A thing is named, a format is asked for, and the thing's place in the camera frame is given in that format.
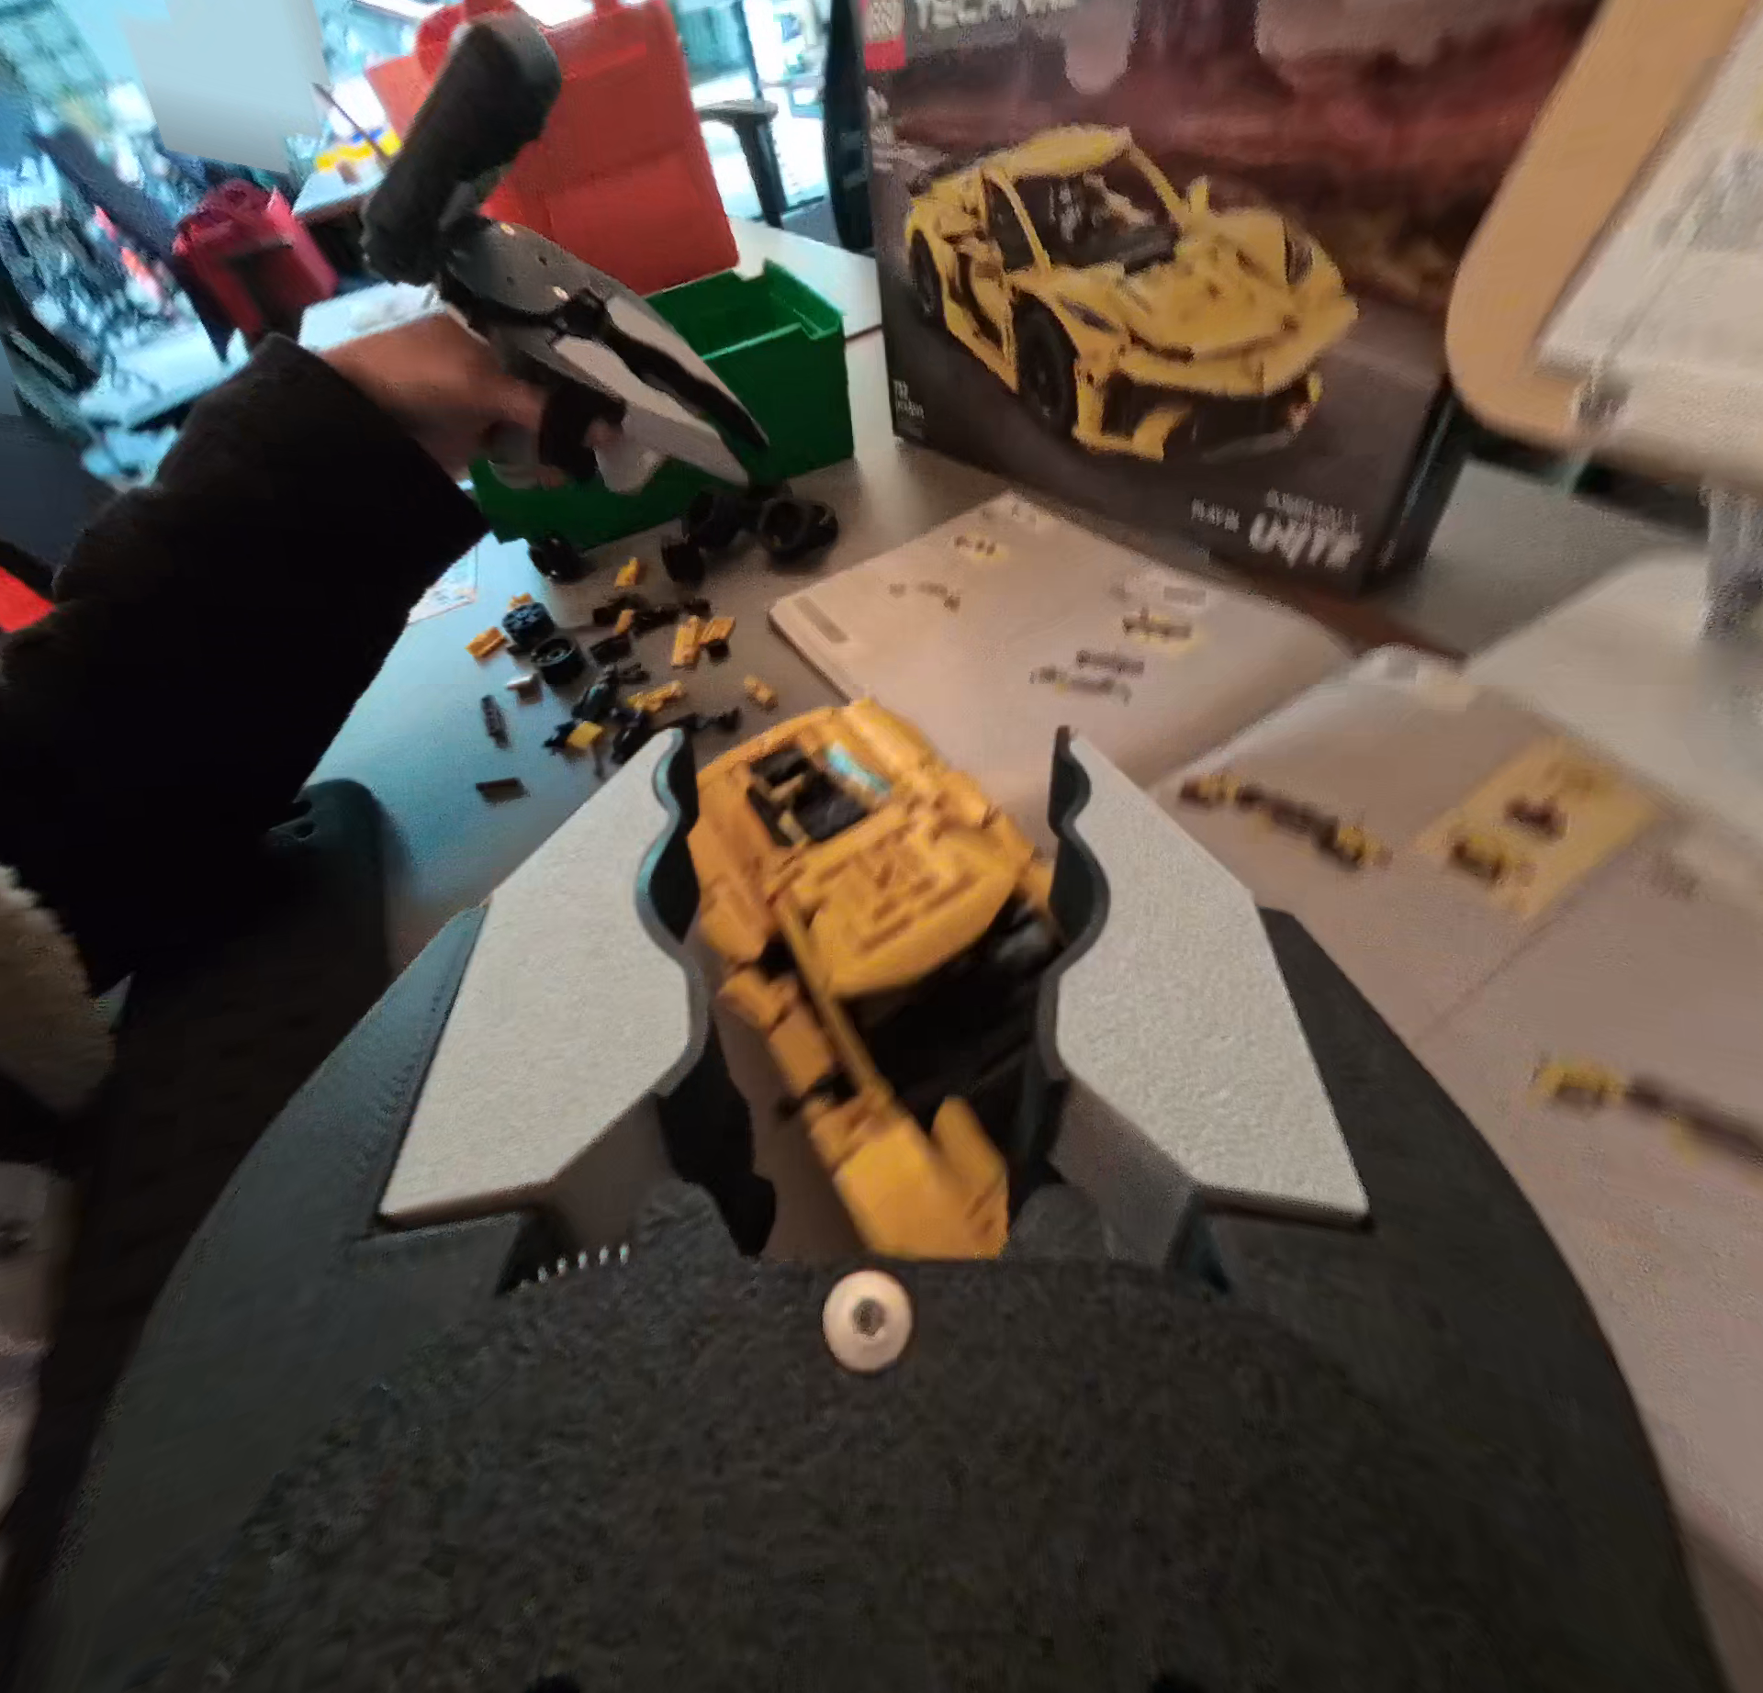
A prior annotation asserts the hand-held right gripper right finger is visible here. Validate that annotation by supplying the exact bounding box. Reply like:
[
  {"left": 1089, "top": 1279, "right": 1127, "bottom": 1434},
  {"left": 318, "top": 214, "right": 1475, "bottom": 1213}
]
[{"left": 1034, "top": 728, "right": 1371, "bottom": 1234}]

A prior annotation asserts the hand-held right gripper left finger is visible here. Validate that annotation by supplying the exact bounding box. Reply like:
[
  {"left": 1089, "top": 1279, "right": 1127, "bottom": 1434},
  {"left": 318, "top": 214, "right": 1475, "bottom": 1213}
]
[{"left": 377, "top": 728, "right": 717, "bottom": 1231}]

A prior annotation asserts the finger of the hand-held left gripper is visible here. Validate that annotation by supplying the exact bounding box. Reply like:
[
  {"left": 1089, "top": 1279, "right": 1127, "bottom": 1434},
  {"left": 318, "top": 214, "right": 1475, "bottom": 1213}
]
[
  {"left": 545, "top": 291, "right": 778, "bottom": 451},
  {"left": 618, "top": 409, "right": 755, "bottom": 494}
]

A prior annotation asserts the building instruction booklet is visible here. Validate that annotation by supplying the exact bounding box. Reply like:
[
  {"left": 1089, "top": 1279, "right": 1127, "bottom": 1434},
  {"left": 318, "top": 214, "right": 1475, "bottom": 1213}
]
[{"left": 772, "top": 487, "right": 1763, "bottom": 1651}]

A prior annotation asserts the yellow brick toy car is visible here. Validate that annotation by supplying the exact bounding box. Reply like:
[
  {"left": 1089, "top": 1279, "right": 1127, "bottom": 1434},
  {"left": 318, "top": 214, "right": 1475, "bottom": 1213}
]
[{"left": 686, "top": 703, "right": 1071, "bottom": 1265}]

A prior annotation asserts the person's left forearm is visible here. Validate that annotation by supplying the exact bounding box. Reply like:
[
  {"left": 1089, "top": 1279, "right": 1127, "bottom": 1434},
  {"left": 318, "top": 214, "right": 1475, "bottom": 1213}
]
[{"left": 0, "top": 340, "right": 486, "bottom": 984}]

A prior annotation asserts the grey desk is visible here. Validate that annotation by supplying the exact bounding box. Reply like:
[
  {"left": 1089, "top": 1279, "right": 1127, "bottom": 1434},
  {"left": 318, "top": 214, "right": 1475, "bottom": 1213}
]
[{"left": 292, "top": 214, "right": 1763, "bottom": 1693}]

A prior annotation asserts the person's left hand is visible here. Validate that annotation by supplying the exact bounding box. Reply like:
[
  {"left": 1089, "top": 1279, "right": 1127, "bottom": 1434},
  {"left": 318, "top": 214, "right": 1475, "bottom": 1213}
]
[{"left": 322, "top": 314, "right": 633, "bottom": 487}]

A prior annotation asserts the green plastic bin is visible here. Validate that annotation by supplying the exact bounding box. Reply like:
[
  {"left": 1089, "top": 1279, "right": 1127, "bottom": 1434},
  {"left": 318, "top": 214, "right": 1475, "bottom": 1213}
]
[{"left": 471, "top": 258, "right": 856, "bottom": 552}]

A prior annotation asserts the red felt bag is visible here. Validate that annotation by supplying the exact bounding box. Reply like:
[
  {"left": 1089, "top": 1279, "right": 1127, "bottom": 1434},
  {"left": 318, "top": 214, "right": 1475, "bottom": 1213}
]
[{"left": 362, "top": 0, "right": 743, "bottom": 303}]

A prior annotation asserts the pile of yellow black pieces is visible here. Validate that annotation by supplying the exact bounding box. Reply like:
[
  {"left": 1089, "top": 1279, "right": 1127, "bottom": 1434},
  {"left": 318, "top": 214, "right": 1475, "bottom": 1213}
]
[{"left": 457, "top": 558, "right": 780, "bottom": 806}]

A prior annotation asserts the dark perforated panel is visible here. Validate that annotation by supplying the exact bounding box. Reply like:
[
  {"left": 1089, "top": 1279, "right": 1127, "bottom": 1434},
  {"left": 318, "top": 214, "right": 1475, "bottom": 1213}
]
[{"left": 263, "top": 777, "right": 394, "bottom": 984}]

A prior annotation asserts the toy car set box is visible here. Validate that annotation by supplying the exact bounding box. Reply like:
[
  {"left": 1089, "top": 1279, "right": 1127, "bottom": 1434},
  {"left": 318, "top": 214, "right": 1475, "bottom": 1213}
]
[{"left": 843, "top": 0, "right": 1644, "bottom": 597}]

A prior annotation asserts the wooden board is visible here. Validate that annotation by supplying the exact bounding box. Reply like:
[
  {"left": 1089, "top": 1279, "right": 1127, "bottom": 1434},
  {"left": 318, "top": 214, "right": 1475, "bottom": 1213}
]
[{"left": 1449, "top": 0, "right": 1763, "bottom": 451}]

